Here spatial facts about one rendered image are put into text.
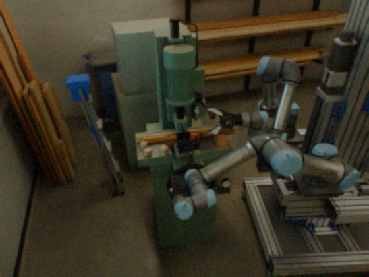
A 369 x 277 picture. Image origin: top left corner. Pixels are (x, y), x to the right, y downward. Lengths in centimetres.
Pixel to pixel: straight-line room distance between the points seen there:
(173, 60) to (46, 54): 259
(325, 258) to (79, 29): 340
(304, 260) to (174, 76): 145
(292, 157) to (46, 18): 322
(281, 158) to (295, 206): 63
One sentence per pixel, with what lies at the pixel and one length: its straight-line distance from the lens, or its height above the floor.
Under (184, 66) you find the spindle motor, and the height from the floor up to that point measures 142.
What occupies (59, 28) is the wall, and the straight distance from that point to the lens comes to 381.
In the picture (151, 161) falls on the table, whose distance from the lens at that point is 170.
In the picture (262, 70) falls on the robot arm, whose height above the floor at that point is 135.
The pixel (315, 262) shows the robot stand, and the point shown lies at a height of 22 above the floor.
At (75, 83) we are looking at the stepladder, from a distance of 219.
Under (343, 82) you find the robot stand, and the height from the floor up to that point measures 132.
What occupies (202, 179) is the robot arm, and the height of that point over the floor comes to 104.
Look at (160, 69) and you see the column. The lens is 179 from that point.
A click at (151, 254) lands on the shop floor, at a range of 232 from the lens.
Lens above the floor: 193
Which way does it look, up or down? 34 degrees down
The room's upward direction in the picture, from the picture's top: 2 degrees counter-clockwise
